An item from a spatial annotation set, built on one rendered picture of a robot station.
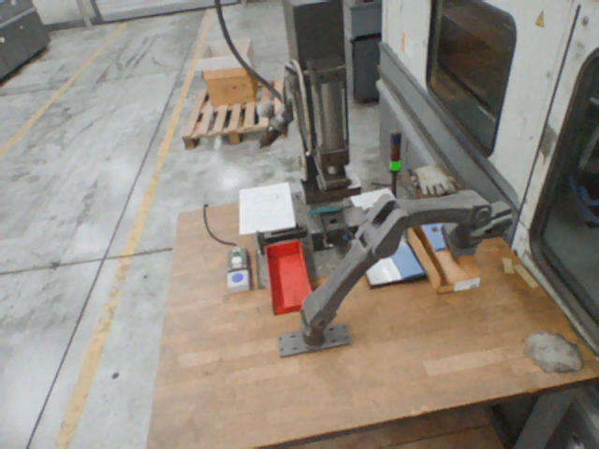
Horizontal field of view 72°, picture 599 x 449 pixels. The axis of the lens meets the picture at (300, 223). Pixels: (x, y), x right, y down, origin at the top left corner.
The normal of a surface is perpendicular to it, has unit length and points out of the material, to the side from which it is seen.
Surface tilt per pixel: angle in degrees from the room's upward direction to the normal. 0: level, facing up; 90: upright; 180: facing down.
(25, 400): 0
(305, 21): 90
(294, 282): 0
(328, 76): 90
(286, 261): 0
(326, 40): 90
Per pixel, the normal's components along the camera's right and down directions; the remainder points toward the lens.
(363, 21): 0.09, 0.63
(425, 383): -0.11, -0.77
